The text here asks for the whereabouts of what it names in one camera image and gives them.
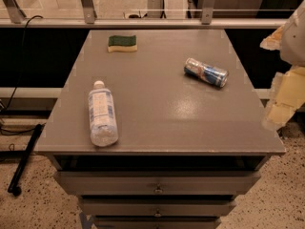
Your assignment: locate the grey drawer cabinet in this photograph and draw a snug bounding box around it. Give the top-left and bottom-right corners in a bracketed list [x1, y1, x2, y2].
[33, 29, 287, 229]

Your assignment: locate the top grey drawer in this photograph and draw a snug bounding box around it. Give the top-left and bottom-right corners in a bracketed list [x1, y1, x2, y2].
[54, 171, 260, 196]

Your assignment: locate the black rod on floor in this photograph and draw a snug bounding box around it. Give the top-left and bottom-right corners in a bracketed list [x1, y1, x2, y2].
[8, 124, 43, 197]

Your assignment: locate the clear plastic water bottle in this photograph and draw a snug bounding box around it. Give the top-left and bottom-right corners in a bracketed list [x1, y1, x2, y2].
[88, 80, 118, 147]

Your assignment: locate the grey drawer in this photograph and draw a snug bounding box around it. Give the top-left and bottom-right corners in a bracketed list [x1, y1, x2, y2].
[80, 198, 236, 217]
[54, 171, 260, 196]
[94, 218, 221, 229]

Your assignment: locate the middle grey drawer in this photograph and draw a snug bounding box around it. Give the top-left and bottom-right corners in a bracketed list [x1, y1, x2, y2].
[80, 198, 236, 217]

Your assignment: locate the black cable on left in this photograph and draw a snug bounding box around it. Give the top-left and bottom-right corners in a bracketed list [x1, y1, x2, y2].
[0, 14, 44, 136]

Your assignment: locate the blue silver redbull can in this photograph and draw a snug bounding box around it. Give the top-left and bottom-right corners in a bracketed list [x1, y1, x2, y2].
[184, 58, 229, 88]

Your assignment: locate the metal railing beam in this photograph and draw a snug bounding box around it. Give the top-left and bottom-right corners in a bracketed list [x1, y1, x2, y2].
[0, 18, 287, 30]

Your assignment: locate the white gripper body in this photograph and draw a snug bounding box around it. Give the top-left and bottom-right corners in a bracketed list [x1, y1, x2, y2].
[280, 0, 305, 67]

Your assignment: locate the bottom grey drawer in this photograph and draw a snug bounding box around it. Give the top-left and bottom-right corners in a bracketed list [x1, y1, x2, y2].
[94, 218, 221, 229]

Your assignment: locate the green yellow sponge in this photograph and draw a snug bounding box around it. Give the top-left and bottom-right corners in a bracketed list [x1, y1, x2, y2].
[108, 35, 137, 52]

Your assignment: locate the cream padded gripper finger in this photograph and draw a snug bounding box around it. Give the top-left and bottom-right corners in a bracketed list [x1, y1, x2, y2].
[262, 66, 305, 131]
[259, 26, 284, 51]

